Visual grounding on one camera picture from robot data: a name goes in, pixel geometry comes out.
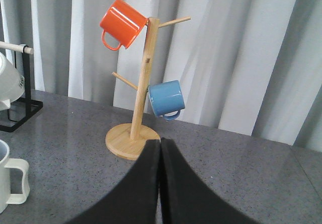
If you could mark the white ribbed mug on rack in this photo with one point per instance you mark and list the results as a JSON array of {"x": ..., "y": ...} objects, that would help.
[{"x": 12, "y": 84}]

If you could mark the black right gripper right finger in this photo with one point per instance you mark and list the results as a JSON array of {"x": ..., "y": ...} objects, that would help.
[{"x": 185, "y": 198}]

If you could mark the blue enamel mug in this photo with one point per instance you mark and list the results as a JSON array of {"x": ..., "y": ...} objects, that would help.
[{"x": 166, "y": 100}]

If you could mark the wooden mug tree stand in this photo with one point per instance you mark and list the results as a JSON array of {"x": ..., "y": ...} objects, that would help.
[{"x": 128, "y": 140}]

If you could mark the orange enamel mug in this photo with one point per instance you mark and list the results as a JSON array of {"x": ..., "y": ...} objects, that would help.
[{"x": 123, "y": 22}]

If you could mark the white HOME mug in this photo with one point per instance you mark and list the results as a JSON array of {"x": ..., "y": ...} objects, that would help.
[{"x": 8, "y": 163}]

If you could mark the grey pleated curtain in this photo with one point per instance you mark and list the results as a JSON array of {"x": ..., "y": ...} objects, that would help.
[{"x": 247, "y": 66}]

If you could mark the black metal mug rack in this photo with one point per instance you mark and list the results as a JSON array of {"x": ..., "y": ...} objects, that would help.
[{"x": 25, "y": 107}]

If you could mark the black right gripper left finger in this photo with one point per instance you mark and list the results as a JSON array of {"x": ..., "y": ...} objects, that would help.
[{"x": 134, "y": 198}]

